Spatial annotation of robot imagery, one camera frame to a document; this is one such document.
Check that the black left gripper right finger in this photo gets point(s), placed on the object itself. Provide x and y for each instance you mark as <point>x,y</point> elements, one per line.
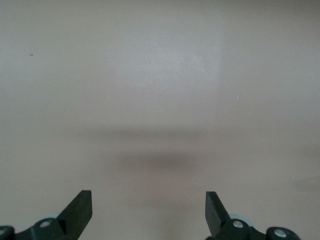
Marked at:
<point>215,215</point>

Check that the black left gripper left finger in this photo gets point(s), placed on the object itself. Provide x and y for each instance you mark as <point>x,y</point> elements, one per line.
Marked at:
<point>77,215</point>

